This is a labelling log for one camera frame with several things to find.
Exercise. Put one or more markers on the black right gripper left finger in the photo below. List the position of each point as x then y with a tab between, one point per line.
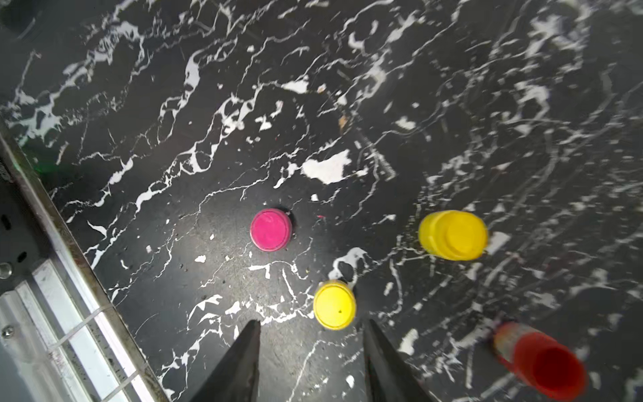
236	376

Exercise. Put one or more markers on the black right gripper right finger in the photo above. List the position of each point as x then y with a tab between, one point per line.
387	377

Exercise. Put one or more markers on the magenta paint jar lid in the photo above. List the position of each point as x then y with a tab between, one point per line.
271	230

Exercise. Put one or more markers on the yellow paint jar lid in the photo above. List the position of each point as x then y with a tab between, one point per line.
334	305

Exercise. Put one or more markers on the red paint jar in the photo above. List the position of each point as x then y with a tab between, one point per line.
540	361

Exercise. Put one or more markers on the aluminium front rail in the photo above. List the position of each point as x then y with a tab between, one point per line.
61	337

